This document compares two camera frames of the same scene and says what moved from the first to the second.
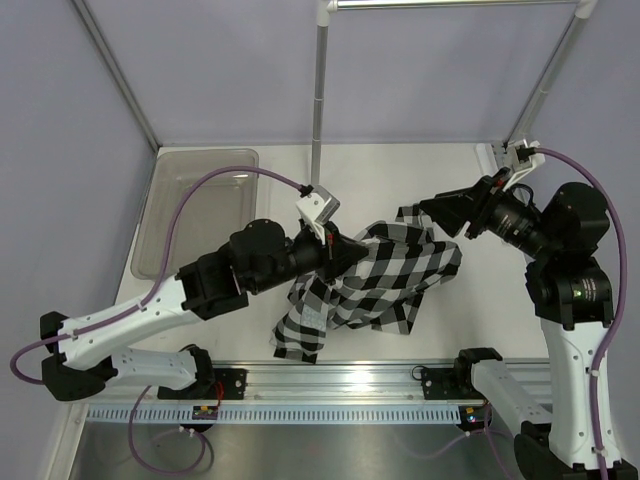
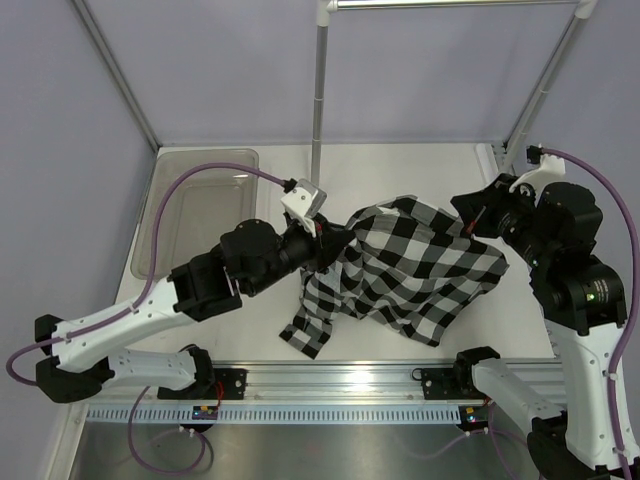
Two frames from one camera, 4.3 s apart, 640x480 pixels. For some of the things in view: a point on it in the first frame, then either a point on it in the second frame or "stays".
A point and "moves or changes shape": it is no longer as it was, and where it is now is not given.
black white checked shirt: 381,291 moves or changes shape
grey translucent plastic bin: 216,207 stays
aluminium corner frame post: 106,50 stays
